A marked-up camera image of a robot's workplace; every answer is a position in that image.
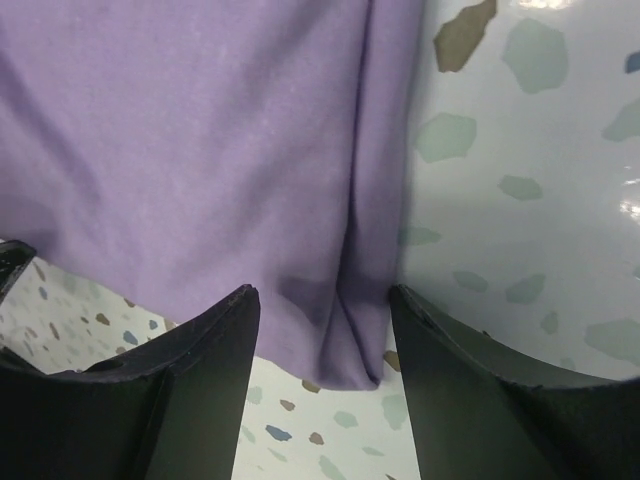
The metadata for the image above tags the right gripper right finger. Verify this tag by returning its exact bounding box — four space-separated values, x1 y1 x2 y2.
389 285 639 480

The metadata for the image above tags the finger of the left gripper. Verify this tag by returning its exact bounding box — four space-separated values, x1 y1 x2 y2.
0 240 37 302

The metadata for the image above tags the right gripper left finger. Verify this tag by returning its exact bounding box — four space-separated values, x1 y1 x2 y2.
1 285 260 480

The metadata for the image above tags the purple t shirt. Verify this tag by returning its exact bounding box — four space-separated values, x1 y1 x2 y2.
1 1 423 390

